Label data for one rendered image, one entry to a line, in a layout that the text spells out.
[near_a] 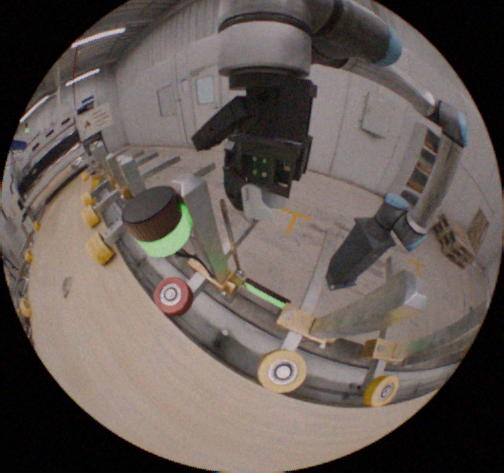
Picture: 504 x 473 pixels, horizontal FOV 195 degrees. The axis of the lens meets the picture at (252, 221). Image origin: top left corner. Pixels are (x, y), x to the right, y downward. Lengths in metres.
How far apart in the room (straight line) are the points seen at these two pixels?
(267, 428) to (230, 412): 0.07
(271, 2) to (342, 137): 2.70
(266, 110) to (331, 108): 2.62
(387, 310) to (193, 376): 0.29
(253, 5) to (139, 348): 0.47
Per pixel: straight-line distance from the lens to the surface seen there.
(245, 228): 0.43
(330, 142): 2.82
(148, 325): 0.35
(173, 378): 0.33
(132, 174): 0.39
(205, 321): 0.59
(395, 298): 0.16
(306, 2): 0.19
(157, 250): 0.16
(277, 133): 0.15
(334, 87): 2.79
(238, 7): 0.17
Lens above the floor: 1.18
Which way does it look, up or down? 46 degrees down
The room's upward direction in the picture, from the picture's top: straight up
